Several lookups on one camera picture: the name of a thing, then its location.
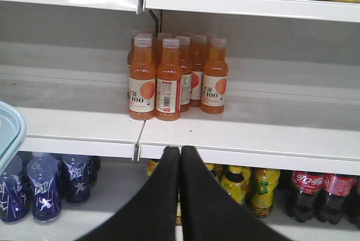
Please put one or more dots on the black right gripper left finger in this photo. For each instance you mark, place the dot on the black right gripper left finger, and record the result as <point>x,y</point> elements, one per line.
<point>151,213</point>

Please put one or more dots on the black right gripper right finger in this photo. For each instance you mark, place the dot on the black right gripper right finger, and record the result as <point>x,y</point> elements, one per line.
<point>208,212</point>

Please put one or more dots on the light blue plastic basket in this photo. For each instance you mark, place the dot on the light blue plastic basket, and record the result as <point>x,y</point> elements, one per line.
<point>13,133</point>

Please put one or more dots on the yellow iced tea bottle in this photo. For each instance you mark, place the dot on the yellow iced tea bottle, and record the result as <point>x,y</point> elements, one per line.
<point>264,184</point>
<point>235,182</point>

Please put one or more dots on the blue sports drink bottle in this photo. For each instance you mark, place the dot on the blue sports drink bottle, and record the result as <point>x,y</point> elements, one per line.
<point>14,206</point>
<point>76,178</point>
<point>42,171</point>

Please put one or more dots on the dark cola bottle red label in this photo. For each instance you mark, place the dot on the dark cola bottle red label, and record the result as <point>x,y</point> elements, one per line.
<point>303,191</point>
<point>335,189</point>

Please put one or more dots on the orange C100 juice bottle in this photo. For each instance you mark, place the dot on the orange C100 juice bottle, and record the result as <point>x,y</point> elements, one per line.
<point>168,82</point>
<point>142,77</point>
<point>215,78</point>

